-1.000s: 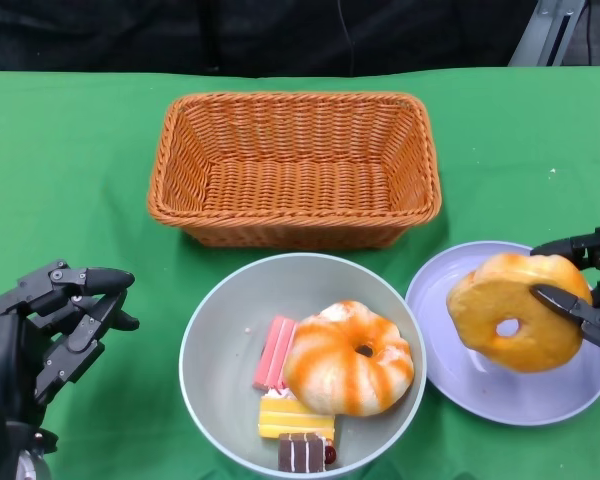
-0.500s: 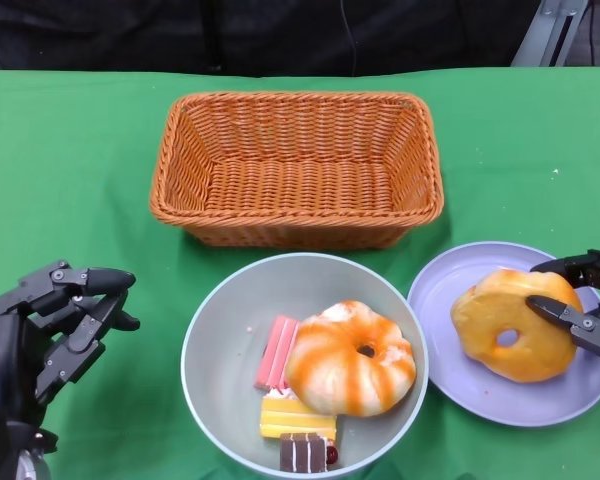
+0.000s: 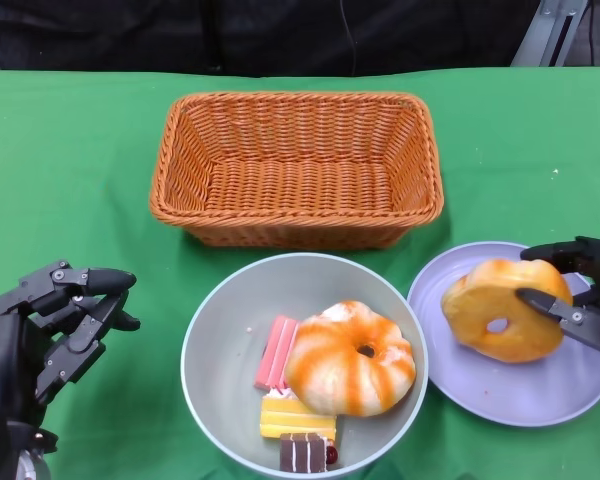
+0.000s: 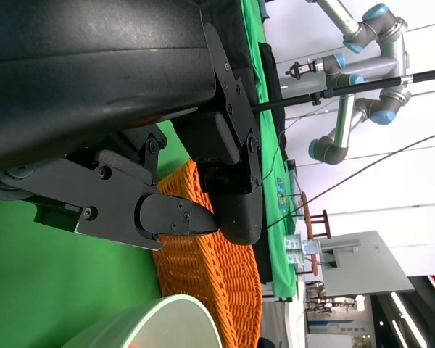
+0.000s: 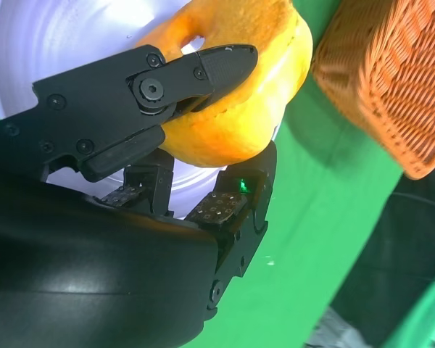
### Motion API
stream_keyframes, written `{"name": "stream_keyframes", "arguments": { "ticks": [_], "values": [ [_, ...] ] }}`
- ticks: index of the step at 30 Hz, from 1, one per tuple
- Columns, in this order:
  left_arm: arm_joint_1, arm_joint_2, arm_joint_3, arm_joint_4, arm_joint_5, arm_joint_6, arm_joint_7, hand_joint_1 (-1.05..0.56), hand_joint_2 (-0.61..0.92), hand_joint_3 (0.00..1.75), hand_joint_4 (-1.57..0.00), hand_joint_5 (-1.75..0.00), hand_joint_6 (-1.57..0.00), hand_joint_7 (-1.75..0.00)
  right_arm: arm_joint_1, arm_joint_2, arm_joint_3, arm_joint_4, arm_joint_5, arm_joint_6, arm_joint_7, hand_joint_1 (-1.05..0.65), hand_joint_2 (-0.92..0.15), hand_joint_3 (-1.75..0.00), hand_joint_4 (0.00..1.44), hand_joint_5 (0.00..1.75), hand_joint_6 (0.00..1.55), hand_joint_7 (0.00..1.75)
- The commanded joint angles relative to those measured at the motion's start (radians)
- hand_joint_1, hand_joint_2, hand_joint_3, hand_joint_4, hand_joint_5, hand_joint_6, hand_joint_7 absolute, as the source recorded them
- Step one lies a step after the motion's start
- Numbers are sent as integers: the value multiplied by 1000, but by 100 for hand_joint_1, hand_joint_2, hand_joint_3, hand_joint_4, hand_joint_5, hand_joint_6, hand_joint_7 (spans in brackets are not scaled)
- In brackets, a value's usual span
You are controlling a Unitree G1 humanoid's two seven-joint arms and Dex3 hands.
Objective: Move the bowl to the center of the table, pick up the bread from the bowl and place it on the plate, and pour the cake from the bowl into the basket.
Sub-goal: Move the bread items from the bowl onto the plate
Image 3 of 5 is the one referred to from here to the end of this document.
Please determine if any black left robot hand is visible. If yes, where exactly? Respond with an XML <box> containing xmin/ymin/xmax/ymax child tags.
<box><xmin>0</xmin><ymin>258</ymin><xmax>142</xmax><ymax>426</ymax></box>

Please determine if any smooth orange bagel bread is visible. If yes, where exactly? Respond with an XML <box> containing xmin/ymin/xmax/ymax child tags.
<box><xmin>440</xmin><ymin>258</ymin><xmax>575</xmax><ymax>364</ymax></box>

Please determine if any pale green bowl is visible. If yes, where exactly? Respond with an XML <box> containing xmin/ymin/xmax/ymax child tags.
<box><xmin>179</xmin><ymin>252</ymin><xmax>430</xmax><ymax>475</ymax></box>

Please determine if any white-striped orange donut bread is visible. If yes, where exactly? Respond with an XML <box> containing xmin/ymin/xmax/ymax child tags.
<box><xmin>284</xmin><ymin>299</ymin><xmax>417</xmax><ymax>417</ymax></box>

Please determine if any lavender plate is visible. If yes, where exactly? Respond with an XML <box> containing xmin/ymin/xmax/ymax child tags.
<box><xmin>406</xmin><ymin>241</ymin><xmax>600</xmax><ymax>427</ymax></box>

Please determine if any pink layered cake slice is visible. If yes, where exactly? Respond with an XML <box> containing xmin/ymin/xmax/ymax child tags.
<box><xmin>253</xmin><ymin>314</ymin><xmax>301</xmax><ymax>392</ymax></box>

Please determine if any yellow layered cake slice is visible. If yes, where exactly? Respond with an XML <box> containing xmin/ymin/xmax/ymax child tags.
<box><xmin>259</xmin><ymin>387</ymin><xmax>339</xmax><ymax>444</ymax></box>

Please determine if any chocolate layered cake slice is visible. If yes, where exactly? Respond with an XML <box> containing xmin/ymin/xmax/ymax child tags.
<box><xmin>278</xmin><ymin>432</ymin><xmax>340</xmax><ymax>474</ymax></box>

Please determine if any orange wicker basket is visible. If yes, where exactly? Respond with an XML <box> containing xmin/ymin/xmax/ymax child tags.
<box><xmin>148</xmin><ymin>91</ymin><xmax>446</xmax><ymax>250</ymax></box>

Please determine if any green tablecloth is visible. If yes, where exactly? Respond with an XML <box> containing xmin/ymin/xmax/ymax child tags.
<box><xmin>0</xmin><ymin>67</ymin><xmax>600</xmax><ymax>480</ymax></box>

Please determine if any grey metal stand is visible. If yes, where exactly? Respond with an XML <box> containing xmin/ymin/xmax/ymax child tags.
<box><xmin>510</xmin><ymin>0</ymin><xmax>594</xmax><ymax>69</ymax></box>

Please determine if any black backdrop cloth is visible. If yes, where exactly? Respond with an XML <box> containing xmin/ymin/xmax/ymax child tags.
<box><xmin>0</xmin><ymin>0</ymin><xmax>600</xmax><ymax>79</ymax></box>

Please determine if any thin black hanging cable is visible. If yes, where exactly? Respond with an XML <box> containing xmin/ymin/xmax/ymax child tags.
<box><xmin>586</xmin><ymin>0</ymin><xmax>599</xmax><ymax>69</ymax></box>

